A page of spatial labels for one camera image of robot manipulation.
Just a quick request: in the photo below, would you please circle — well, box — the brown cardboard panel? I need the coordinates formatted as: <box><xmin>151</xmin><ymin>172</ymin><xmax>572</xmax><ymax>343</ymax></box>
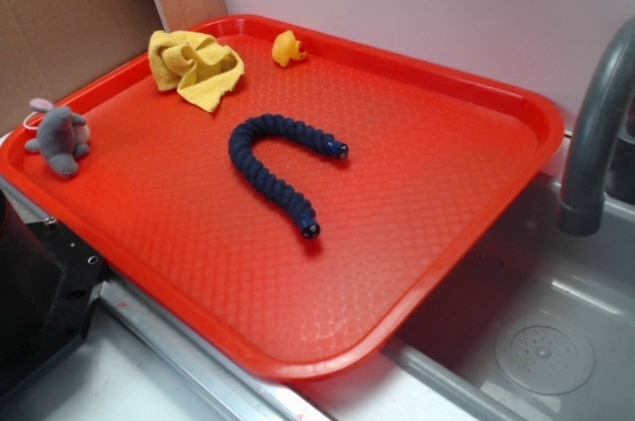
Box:
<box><xmin>1</xmin><ymin>0</ymin><xmax>226</xmax><ymax>134</ymax></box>

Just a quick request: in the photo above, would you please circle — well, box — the dark blue braided rope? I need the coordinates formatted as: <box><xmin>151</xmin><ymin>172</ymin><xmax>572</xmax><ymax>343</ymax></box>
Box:
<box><xmin>227</xmin><ymin>112</ymin><xmax>350</xmax><ymax>241</ymax></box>

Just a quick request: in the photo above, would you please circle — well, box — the yellow rubber duck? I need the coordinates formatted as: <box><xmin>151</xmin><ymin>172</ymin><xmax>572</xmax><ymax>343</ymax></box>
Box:
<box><xmin>271</xmin><ymin>30</ymin><xmax>308</xmax><ymax>68</ymax></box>

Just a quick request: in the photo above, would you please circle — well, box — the gray plush animal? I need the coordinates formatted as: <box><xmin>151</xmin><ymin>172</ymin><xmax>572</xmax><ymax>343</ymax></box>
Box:
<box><xmin>23</xmin><ymin>98</ymin><xmax>90</xmax><ymax>179</ymax></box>

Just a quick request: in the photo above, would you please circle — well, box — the gray plastic sink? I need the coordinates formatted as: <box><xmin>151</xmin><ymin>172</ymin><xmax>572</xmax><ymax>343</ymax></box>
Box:
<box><xmin>298</xmin><ymin>154</ymin><xmax>634</xmax><ymax>420</ymax></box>

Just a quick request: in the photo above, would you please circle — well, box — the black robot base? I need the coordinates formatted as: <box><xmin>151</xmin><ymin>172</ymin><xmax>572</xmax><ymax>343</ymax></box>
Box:
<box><xmin>1</xmin><ymin>196</ymin><xmax>103</xmax><ymax>402</ymax></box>

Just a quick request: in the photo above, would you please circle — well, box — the red plastic tray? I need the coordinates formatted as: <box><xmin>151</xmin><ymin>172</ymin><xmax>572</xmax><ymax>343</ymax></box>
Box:
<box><xmin>1</xmin><ymin>16</ymin><xmax>564</xmax><ymax>381</ymax></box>

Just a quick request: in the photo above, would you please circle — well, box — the yellow cloth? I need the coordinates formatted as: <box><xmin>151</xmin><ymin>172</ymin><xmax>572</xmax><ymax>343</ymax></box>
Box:
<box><xmin>148</xmin><ymin>31</ymin><xmax>245</xmax><ymax>113</ymax></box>

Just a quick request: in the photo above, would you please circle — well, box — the gray faucet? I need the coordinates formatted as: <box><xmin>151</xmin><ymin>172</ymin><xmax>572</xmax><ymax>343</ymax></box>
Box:
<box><xmin>557</xmin><ymin>19</ymin><xmax>634</xmax><ymax>236</ymax></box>

